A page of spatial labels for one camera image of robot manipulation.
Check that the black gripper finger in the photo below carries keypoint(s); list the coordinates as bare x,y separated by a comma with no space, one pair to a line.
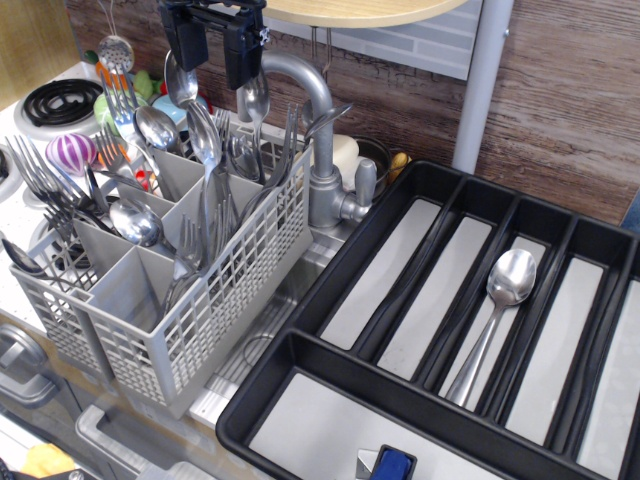
189,46
243,53

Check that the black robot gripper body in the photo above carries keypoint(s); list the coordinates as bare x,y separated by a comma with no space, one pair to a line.
219,16

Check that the big steel spoon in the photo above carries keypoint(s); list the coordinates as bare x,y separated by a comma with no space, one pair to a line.
206,147

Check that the steel spoon back compartment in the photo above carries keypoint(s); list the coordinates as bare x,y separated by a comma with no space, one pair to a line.
158,129

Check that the grey plastic cutlery basket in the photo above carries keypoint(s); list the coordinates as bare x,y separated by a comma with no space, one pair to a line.
108,319

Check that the dark spoon at basket edge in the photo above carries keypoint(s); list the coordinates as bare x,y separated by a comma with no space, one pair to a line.
28,265

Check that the steel spoon in tray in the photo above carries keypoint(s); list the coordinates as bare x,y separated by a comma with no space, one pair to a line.
509,283

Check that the black cutlery tray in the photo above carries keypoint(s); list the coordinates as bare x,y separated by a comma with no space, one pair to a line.
368,356

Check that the blue object in tray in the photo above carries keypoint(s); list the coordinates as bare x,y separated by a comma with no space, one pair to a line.
393,464

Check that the green toy vegetable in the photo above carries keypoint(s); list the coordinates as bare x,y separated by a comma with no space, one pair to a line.
143,84

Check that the hanging perforated skimmer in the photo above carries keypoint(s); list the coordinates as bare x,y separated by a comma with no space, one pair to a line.
114,52

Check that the blue toy bowl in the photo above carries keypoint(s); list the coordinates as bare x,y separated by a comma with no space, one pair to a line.
178,115

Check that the round wooden shelf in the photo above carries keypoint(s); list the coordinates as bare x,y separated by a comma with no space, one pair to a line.
357,13

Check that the steel fork back left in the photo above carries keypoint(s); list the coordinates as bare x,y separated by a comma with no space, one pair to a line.
122,103

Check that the white toy bottle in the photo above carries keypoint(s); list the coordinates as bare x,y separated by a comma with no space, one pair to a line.
347,157

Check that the black coil stove burner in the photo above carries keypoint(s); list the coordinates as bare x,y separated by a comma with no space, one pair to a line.
61,102

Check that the small steel pot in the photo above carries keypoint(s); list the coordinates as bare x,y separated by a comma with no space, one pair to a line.
380,154

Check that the purple striped toy egg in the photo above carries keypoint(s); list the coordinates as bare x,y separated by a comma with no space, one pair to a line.
71,152

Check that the grey metal faucet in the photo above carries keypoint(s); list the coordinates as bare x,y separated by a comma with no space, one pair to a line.
329,202

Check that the steel fork front compartment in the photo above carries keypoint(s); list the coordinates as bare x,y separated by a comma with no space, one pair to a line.
186,265

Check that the steel forks cluster left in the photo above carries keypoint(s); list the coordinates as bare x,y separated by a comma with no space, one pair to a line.
52,185

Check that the white metal pole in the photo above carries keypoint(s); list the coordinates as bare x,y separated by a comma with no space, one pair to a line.
492,32

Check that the yellow toy food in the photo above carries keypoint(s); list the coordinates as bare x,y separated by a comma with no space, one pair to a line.
45,460

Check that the grey oven handle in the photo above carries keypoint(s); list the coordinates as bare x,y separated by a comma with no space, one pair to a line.
23,369

